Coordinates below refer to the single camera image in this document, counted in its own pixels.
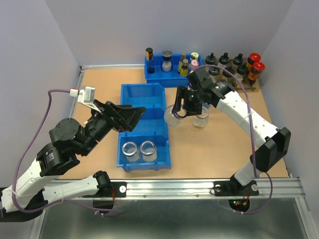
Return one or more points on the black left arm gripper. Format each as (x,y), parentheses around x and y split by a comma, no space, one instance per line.
(125,117)

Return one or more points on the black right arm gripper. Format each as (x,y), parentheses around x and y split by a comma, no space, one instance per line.
(182,92)

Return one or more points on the clear jar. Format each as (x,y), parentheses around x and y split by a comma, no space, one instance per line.
(200,121)
(172,119)
(149,151)

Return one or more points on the clear jar edge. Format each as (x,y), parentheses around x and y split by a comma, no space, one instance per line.
(130,151)

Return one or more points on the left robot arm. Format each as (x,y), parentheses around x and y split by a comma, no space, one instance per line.
(29,195)

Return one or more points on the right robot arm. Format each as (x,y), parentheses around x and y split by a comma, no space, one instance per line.
(269,143)

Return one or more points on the blue condiment tray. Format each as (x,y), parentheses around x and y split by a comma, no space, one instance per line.
(169,79)

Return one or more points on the yellow label sauce bottle front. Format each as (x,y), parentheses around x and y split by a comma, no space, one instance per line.
(184,69)

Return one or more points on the yellow label sauce bottle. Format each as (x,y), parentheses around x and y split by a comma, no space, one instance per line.
(184,69)
(182,58)

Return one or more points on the blue three-compartment bin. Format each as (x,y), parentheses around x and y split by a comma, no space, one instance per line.
(151,127)

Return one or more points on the pink lid spice jar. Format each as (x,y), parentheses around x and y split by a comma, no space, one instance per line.
(193,65)

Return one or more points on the black cap cruet front left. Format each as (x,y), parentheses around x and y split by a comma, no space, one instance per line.
(214,73)

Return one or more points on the yellow lid spice jar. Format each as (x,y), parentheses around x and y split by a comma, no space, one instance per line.
(194,56)

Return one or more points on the yellow label sauce bottle back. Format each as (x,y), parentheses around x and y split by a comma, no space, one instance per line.
(182,58)

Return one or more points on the black cap cruet back left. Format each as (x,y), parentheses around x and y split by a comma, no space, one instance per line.
(210,59)

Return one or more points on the black cap cruet back middle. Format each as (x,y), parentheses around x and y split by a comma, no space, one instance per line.
(223,60)

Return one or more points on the tall black cap bottle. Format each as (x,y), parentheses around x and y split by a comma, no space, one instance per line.
(150,60)

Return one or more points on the clear acrylic bottle rack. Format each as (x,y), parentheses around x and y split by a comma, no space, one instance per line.
(247,87)

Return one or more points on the black cap cruet front right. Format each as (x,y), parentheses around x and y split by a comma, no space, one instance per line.
(241,72)

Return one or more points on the black cap cruet back right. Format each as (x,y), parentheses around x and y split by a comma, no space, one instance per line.
(238,60)

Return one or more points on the red lid jar front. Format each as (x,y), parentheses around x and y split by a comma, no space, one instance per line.
(256,70)

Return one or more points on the red lid jar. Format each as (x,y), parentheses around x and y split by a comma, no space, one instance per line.
(253,57)
(256,70)

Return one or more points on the red lid jar back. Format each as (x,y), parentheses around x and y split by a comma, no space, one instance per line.
(253,57)

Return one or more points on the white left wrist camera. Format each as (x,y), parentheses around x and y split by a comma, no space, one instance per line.
(85,96)

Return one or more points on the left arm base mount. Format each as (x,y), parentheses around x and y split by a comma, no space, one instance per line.
(107,189)

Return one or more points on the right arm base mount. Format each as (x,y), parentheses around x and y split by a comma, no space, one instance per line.
(239,195)

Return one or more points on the aluminium front rail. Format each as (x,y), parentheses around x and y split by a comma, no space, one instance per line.
(174,189)

